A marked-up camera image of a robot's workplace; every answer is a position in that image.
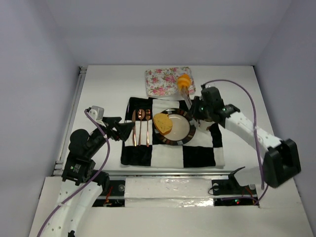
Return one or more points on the steel cup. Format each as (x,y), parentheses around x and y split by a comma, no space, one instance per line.
(205,124)

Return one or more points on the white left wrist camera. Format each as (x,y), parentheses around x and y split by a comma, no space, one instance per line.
(95,114)

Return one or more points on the dark rimmed ceramic plate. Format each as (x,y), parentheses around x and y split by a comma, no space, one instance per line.
(183,129)

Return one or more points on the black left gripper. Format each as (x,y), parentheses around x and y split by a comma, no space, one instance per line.
(112,126)

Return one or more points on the black white checkered cloth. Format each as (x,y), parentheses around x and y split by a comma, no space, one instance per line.
(204,150)

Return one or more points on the white foam front panel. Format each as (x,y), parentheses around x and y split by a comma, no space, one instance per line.
(167,192)

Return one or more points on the copper spoon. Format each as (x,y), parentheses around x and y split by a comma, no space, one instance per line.
(141,115)

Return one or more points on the orange croissant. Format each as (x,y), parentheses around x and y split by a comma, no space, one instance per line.
(184,81)

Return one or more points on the aluminium frame rail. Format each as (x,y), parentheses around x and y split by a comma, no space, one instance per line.
(58,166)

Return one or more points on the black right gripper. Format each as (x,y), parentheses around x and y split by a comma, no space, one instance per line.
(195,108)

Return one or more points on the copper fork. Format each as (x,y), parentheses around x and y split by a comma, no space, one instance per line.
(147,116)

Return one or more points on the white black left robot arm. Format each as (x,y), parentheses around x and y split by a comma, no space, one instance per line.
(81,183)

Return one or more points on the copper table knife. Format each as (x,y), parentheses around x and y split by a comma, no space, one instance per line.
(134,128)

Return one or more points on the bread slice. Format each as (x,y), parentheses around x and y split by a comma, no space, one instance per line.
(162,123)

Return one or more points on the floral rectangular tray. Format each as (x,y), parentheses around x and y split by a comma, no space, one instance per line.
(163,82)

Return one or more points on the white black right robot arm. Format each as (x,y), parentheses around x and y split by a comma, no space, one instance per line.
(278,160)

